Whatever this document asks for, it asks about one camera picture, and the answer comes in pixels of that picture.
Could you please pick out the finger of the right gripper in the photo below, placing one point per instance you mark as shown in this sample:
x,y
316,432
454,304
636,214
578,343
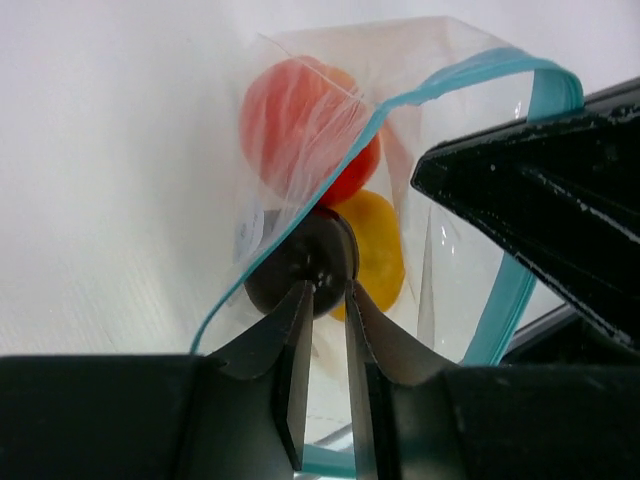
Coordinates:
x,y
561,196

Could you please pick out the orange red fake tomato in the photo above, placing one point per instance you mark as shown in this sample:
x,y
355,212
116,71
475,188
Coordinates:
x,y
298,120

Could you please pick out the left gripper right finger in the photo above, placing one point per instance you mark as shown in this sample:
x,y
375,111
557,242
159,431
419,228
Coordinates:
x,y
417,415

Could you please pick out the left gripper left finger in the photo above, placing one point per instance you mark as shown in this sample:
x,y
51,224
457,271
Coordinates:
x,y
237,413

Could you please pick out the orange fake food piece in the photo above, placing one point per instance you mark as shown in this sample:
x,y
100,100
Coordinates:
x,y
375,225

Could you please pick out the dark fake food piece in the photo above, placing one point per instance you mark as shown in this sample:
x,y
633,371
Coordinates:
x,y
322,249

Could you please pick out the clear zip top bag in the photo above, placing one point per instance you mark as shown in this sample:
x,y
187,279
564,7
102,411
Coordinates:
x,y
425,80

